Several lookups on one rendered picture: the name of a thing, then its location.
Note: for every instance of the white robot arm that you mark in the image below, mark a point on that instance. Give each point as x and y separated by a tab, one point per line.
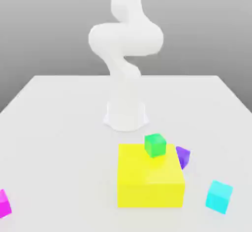
126	39

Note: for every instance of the small green cube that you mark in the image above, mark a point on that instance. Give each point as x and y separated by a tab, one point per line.
155	145

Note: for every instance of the small purple cube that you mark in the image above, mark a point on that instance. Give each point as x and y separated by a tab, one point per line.
183	156

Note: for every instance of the small cyan cube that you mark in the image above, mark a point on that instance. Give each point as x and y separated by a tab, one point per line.
219	196

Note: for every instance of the small magenta cube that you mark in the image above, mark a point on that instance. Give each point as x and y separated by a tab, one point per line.
4	205

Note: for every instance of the large yellow box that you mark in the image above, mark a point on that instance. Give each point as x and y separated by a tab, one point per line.
149	184

